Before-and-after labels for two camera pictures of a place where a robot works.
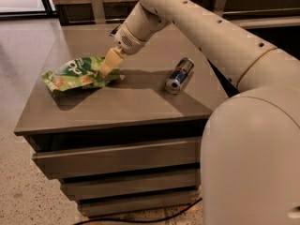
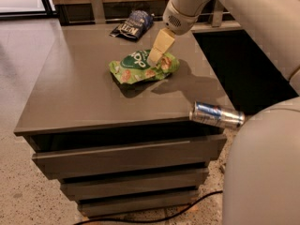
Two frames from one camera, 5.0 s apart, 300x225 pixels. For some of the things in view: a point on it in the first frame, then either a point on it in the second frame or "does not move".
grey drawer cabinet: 133,144 does not move
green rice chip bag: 82,72 to 135,67
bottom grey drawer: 124,205 does not move
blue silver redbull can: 181,71 to 217,114
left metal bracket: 97,7 does not move
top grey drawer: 91,161 does not move
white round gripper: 128,43 to 178,19
